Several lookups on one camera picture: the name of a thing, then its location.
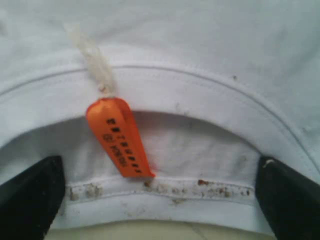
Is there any orange neck label tag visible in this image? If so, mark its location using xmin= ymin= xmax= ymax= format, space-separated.
xmin=85 ymin=97 xmax=155 ymax=178

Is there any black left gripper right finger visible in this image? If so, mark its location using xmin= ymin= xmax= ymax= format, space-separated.
xmin=255 ymin=156 xmax=320 ymax=240

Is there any white twisted tag string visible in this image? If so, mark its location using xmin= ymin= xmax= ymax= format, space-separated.
xmin=62 ymin=22 xmax=119 ymax=99

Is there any white t-shirt red Chinese lettering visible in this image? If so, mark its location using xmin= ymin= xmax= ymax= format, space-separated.
xmin=0 ymin=0 xmax=320 ymax=235

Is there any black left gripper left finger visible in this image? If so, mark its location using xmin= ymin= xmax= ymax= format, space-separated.
xmin=0 ymin=155 xmax=66 ymax=240

